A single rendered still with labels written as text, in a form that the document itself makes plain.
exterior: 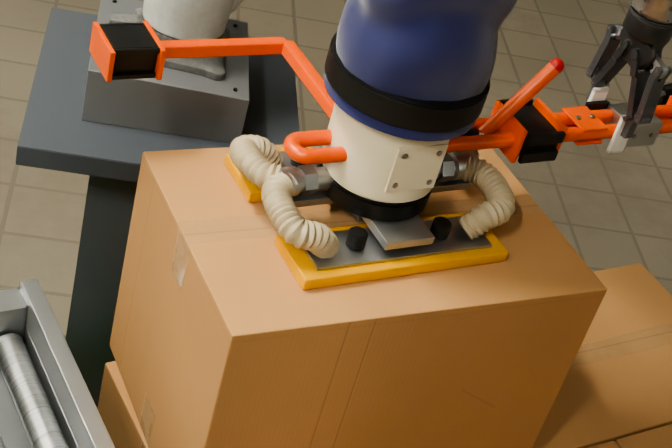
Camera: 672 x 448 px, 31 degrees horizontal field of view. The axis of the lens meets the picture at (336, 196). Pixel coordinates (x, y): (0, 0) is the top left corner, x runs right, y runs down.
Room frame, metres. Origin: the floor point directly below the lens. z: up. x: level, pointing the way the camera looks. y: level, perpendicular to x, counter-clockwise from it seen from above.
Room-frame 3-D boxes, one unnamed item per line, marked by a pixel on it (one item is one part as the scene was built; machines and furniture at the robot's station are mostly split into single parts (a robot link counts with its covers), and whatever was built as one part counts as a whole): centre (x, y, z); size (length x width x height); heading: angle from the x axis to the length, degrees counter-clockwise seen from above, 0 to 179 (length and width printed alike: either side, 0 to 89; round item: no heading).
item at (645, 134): (1.77, -0.42, 1.07); 0.07 x 0.07 x 0.04; 36
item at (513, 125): (1.64, -0.25, 1.07); 0.10 x 0.08 x 0.06; 36
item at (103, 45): (1.53, 0.35, 1.08); 0.09 x 0.08 x 0.05; 36
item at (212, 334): (1.49, -0.07, 0.74); 0.60 x 0.40 x 0.40; 123
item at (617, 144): (1.71, -0.40, 1.08); 0.03 x 0.01 x 0.07; 125
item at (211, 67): (1.98, 0.38, 0.88); 0.22 x 0.18 x 0.06; 100
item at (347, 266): (1.42, -0.10, 0.97); 0.34 x 0.10 x 0.05; 126
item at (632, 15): (1.74, -0.38, 1.23); 0.08 x 0.07 x 0.09; 35
